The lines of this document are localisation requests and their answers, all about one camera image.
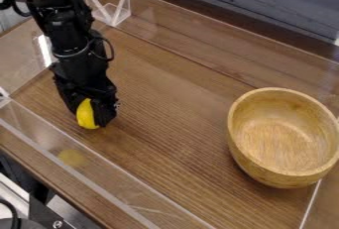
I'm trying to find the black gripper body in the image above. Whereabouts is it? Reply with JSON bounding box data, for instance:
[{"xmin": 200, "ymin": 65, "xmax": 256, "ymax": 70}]
[{"xmin": 51, "ymin": 33, "xmax": 116, "ymax": 98}]

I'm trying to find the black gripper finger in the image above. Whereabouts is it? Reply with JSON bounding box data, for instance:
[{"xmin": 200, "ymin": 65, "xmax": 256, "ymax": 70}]
[
  {"xmin": 58, "ymin": 84, "xmax": 86, "ymax": 114},
  {"xmin": 90, "ymin": 89, "xmax": 119, "ymax": 127}
]

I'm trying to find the yellow lemon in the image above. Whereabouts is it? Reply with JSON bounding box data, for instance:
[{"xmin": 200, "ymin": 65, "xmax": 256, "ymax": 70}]
[{"xmin": 76, "ymin": 98, "xmax": 99, "ymax": 130}]

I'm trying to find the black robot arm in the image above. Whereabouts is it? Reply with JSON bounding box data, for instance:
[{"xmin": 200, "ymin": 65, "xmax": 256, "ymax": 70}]
[{"xmin": 0, "ymin": 0, "xmax": 118, "ymax": 129}]

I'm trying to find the brown wooden bowl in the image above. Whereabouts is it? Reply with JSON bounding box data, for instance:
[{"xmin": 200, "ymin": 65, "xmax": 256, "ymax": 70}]
[{"xmin": 227, "ymin": 87, "xmax": 339, "ymax": 188}]

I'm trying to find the clear acrylic corner bracket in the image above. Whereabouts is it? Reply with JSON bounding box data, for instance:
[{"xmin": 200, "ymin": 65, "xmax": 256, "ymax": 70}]
[{"xmin": 84, "ymin": 0, "xmax": 131, "ymax": 27}]

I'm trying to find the clear acrylic enclosure wall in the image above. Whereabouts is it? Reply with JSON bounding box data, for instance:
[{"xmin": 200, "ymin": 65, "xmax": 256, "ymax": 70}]
[{"xmin": 0, "ymin": 0, "xmax": 339, "ymax": 229}]

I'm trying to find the black metal table frame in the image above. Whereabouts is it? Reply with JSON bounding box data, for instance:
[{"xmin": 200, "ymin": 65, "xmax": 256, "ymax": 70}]
[{"xmin": 0, "ymin": 153, "xmax": 102, "ymax": 229}]

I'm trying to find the black cable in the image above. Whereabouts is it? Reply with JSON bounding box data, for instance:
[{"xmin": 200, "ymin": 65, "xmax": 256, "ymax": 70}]
[{"xmin": 0, "ymin": 196, "xmax": 23, "ymax": 229}]

